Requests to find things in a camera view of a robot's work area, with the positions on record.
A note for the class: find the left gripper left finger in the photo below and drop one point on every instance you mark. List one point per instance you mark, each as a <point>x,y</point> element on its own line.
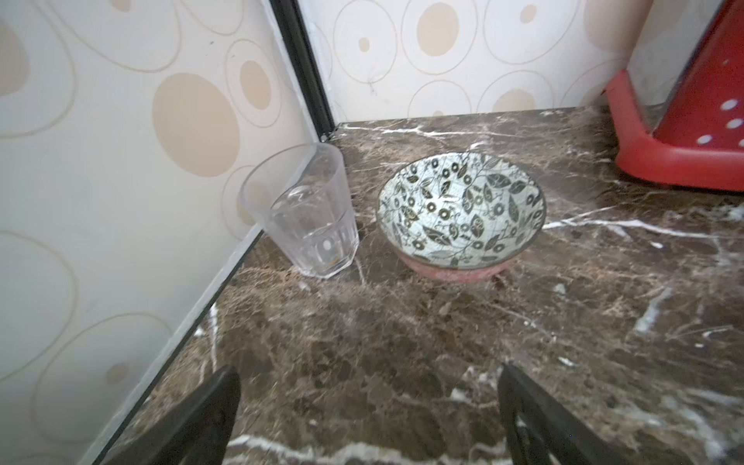
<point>196,431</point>

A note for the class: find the red polka dot toaster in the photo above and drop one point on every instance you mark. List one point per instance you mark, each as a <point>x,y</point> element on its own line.
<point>677,108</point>

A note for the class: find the clear plastic cup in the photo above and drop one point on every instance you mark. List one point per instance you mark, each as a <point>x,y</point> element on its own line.
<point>301,198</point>

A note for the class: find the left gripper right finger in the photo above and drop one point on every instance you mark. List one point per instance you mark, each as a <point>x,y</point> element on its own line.
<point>540,430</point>

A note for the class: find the patterned ceramic bowl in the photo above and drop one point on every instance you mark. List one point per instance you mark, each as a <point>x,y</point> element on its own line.
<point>460,217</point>

